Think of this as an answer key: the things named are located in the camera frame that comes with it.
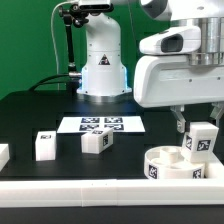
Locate white part at left edge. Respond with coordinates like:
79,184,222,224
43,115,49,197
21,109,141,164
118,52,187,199
0,144,10,171

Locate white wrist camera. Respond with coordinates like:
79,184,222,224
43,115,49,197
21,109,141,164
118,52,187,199
139,26,201,55

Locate white cable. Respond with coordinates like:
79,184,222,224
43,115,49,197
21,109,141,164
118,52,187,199
50,0,78,76

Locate grey camera on pole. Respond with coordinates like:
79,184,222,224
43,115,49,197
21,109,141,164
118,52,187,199
78,0,113,13

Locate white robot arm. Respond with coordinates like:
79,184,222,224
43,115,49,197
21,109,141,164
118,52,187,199
78,0,224,129

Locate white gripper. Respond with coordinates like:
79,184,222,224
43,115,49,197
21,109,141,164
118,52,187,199
133,55,224,133

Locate white L-shaped border frame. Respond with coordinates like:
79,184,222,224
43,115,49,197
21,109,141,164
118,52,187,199
0,156,224,208

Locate black cables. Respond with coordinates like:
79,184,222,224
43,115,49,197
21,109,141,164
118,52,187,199
28,73,72,92

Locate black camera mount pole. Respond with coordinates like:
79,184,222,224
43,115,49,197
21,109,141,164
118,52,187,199
59,4,88,89

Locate white tag sheet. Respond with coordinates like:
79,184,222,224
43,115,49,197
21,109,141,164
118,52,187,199
57,116,145,133

